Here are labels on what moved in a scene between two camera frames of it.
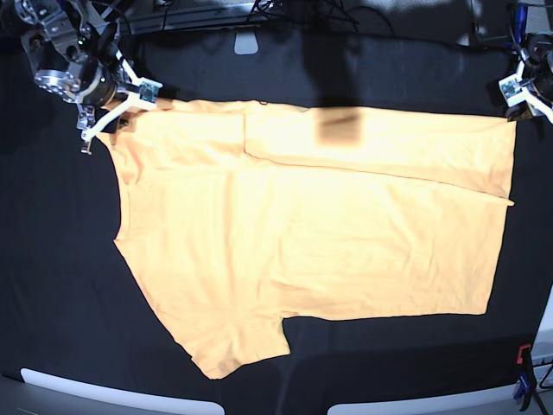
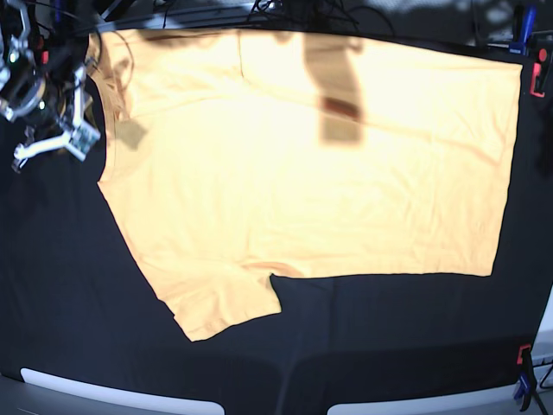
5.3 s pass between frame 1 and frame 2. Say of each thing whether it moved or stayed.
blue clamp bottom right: stayed
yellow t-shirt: stayed
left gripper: moved
